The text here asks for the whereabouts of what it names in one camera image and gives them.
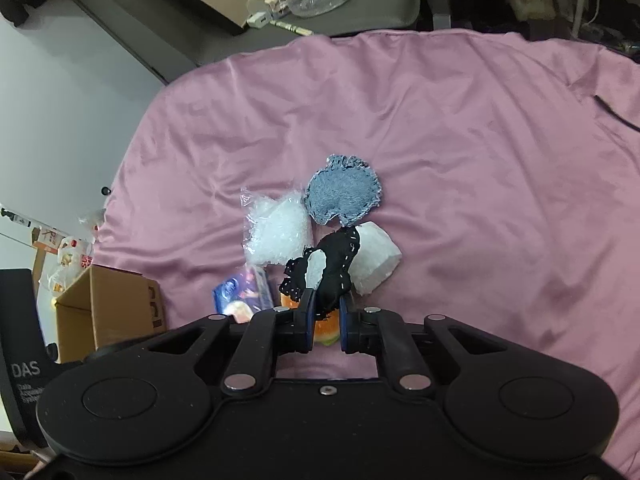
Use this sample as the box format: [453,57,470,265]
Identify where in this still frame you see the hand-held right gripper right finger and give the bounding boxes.
[339,295,506,394]

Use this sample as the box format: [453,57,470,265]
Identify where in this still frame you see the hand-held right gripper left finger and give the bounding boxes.
[150,287,318,396]

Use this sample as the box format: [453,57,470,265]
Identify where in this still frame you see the orange green sponge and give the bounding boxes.
[280,292,343,347]

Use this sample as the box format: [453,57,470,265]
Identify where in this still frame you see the black white-dotted cloth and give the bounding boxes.
[280,226,362,311]

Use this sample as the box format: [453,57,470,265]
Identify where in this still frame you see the colourful blue packet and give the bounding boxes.
[212,266,273,321]

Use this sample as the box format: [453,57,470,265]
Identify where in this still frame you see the clear bag of white bits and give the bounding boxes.
[240,187,313,266]

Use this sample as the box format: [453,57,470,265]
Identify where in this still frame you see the blue denim patch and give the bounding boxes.
[305,155,384,227]

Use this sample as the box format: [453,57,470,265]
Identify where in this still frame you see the brown cardboard box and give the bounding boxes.
[55,265,167,363]

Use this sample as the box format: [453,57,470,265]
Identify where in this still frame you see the pink bedsheet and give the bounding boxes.
[95,29,640,480]

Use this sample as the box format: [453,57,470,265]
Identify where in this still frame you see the white red plastic bag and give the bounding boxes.
[47,235,96,293]

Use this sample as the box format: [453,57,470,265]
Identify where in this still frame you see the orange white carton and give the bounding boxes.
[31,226,68,253]

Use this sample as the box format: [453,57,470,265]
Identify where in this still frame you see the black equipment case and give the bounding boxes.
[0,268,61,441]

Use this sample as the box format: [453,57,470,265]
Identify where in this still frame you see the white wrapped stick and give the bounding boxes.
[270,21,313,37]

